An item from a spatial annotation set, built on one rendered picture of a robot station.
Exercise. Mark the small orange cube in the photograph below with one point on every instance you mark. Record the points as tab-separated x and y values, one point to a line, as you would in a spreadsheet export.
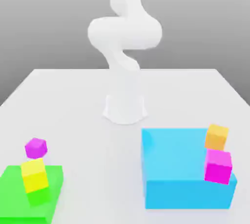
216	138

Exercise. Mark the small magenta cube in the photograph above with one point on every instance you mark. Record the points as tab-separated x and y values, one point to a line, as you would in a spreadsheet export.
218	167

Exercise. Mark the large green box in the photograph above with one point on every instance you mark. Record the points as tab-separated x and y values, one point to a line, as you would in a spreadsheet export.
13	194

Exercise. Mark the small yellow cube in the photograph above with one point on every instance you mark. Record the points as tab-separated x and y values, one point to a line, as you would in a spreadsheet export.
34	175

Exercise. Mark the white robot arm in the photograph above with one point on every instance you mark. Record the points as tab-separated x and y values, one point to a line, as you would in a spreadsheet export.
125	32

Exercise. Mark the small purple cube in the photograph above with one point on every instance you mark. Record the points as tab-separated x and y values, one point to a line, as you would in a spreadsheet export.
36	148

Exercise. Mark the small green cube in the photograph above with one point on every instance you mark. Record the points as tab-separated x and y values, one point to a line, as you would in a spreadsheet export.
39	196

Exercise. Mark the large blue box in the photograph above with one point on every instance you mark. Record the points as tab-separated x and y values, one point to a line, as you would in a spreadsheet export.
173	169

